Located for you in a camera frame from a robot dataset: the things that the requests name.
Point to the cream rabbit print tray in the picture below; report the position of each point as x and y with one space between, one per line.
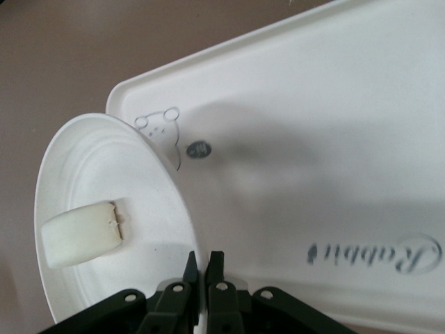
313 104

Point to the white steamed bun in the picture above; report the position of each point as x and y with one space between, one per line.
80 233

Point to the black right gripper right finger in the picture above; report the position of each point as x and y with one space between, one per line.
226 306

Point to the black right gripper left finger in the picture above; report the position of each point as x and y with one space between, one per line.
167 306

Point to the cream round plate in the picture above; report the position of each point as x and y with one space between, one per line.
104 167

